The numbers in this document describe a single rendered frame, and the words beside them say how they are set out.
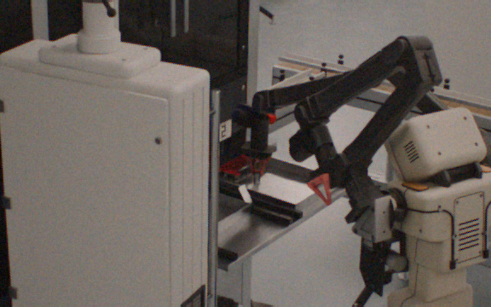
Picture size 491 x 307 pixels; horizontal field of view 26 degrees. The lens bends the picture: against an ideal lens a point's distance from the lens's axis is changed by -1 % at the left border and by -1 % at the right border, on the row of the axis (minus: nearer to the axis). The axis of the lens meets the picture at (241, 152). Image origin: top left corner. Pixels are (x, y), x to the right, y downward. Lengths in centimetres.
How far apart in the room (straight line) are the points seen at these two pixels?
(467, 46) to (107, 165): 253
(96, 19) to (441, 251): 102
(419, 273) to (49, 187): 97
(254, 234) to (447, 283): 64
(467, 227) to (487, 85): 202
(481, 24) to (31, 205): 253
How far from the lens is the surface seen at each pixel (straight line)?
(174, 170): 244
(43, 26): 283
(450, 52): 478
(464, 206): 275
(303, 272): 484
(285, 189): 349
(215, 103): 257
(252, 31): 359
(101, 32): 249
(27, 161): 265
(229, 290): 388
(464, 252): 279
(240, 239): 318
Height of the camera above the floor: 234
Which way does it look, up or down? 23 degrees down
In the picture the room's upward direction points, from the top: 1 degrees clockwise
